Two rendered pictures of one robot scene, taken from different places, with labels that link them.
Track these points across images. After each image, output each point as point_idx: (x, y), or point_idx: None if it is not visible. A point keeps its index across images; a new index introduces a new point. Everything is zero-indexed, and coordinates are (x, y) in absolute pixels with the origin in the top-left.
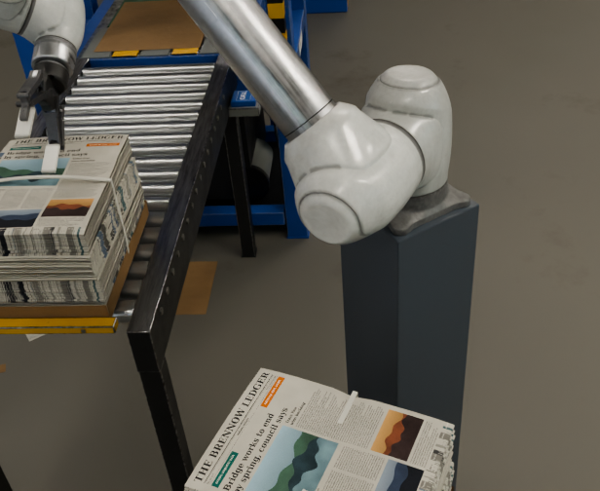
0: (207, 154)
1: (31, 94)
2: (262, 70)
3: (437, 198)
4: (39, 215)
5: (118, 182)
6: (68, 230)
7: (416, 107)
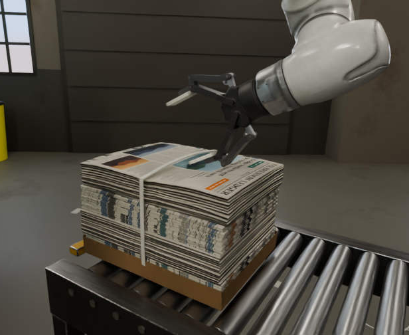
0: None
1: (194, 79)
2: None
3: None
4: (131, 155)
5: (166, 204)
6: (93, 159)
7: None
